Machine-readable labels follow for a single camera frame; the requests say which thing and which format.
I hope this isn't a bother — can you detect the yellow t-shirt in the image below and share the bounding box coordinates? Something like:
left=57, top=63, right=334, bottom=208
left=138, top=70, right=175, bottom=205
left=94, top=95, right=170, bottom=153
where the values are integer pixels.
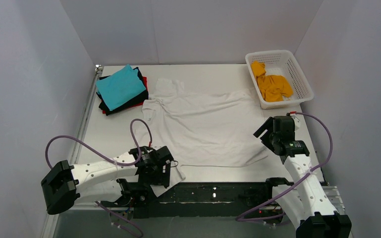
left=251, top=61, right=293, bottom=102

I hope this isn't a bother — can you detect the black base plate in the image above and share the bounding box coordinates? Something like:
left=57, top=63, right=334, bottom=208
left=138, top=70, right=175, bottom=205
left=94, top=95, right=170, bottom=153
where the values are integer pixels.
left=115, top=178, right=292, bottom=219

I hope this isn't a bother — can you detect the white plastic basket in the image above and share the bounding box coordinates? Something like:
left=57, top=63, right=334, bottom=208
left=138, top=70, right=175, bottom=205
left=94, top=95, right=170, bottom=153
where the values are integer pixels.
left=245, top=50, right=314, bottom=109

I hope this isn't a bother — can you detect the folded black t-shirt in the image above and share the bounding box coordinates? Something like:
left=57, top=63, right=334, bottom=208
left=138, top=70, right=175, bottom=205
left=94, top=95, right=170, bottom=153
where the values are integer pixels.
left=96, top=65, right=149, bottom=116

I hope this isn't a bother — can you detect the folded cyan t-shirt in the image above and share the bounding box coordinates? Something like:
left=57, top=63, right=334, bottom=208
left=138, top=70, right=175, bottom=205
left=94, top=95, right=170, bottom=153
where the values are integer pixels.
left=96, top=64, right=146, bottom=111

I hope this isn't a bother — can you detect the folded red t-shirt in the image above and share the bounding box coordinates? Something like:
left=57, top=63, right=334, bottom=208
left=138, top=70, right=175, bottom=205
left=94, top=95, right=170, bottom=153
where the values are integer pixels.
left=99, top=76, right=149, bottom=116

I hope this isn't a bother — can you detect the white t-shirt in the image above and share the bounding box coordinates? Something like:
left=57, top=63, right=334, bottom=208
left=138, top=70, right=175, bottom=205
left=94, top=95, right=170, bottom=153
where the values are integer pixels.
left=133, top=79, right=268, bottom=187

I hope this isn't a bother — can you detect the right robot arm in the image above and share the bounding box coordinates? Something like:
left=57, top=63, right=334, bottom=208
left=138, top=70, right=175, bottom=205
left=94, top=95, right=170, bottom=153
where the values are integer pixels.
left=254, top=112, right=352, bottom=238

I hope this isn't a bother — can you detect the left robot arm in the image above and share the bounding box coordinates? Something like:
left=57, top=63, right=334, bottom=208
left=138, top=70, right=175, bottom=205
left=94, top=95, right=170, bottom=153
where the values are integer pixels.
left=41, top=146, right=175, bottom=215

